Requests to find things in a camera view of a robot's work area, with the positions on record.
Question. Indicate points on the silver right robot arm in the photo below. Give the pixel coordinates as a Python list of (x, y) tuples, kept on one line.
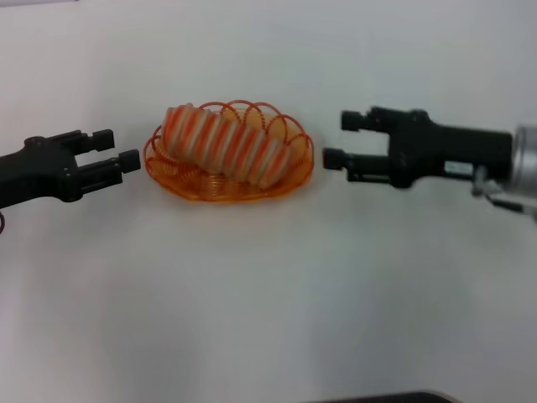
[(526, 159)]

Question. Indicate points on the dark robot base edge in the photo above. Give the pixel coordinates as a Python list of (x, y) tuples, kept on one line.
[(394, 399)]

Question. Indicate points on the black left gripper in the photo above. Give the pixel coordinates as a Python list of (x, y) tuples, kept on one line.
[(33, 176)]

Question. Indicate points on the orange striped bread loaf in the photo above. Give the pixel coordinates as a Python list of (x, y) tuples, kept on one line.
[(226, 142)]

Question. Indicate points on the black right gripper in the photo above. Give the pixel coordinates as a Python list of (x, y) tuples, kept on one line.
[(453, 153)]

